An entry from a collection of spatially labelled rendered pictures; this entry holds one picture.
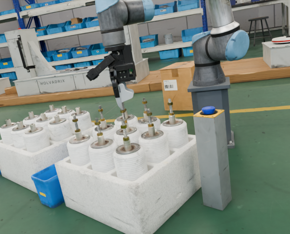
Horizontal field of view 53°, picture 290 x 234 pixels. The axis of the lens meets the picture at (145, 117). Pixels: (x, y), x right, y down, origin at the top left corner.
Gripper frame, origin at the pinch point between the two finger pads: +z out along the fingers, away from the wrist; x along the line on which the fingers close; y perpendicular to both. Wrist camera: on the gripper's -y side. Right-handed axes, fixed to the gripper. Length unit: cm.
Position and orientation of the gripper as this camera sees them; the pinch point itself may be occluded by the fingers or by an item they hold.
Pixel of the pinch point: (119, 105)
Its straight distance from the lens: 100.7
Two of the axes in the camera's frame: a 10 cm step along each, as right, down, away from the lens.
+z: 1.6, 9.5, 2.8
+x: 0.2, -2.9, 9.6
